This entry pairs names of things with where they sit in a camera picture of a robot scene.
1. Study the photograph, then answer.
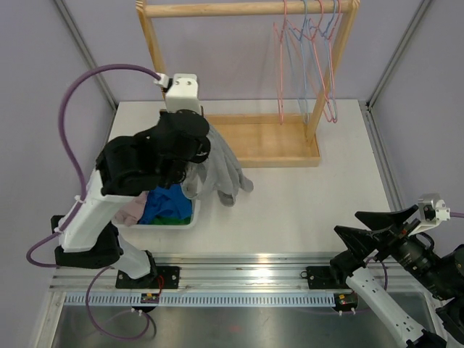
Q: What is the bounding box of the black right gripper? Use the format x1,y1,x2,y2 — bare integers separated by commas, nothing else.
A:
335,203,456,298

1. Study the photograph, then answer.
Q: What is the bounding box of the grey tank top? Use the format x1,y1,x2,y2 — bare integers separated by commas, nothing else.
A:
181,124,254,207

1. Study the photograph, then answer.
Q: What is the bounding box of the blue tank top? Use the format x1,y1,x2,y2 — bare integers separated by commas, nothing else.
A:
138,184,193,225

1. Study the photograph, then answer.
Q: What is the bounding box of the green tank top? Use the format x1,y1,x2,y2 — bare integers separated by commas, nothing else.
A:
150,216,191,225

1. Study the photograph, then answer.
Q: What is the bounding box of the mauve tank top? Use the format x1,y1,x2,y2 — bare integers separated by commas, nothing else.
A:
113,191,148,226

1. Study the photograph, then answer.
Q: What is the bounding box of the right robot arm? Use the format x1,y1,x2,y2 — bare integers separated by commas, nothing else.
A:
328,199,463,347

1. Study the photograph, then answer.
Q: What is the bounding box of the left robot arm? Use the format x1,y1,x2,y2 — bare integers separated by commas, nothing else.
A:
54,109,210,289

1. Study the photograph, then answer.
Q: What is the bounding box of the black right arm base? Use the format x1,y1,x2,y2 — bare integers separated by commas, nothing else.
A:
305,250,365,290

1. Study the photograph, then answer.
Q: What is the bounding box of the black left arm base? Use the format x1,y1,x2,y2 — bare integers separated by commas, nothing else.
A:
115,251,181,290

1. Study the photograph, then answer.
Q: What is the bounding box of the wooden clothes rack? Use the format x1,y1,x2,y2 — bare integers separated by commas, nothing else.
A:
136,1,360,168

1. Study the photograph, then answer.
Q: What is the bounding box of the translucent white plastic basket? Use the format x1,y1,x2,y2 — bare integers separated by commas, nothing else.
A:
112,184,199,230

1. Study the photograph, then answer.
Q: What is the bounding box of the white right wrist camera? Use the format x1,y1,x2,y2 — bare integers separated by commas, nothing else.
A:
410,193,451,236

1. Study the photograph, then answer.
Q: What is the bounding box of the aluminium mounting rail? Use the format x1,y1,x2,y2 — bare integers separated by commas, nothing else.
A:
50,252,410,291

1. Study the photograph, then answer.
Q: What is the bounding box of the white slotted cable duct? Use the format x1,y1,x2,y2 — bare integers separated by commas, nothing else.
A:
65,292,335,307

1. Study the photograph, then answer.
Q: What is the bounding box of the aluminium frame post left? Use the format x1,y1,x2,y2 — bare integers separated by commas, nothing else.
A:
51,0,118,112

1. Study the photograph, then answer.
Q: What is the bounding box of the aluminium frame post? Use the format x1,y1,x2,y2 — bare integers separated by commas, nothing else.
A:
365,0,434,112
51,0,118,112

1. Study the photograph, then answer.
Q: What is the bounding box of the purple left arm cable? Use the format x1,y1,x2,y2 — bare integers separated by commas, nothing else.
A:
25,64,162,268

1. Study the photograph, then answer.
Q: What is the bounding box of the aluminium frame post right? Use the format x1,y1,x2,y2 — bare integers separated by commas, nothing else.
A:
365,0,434,112

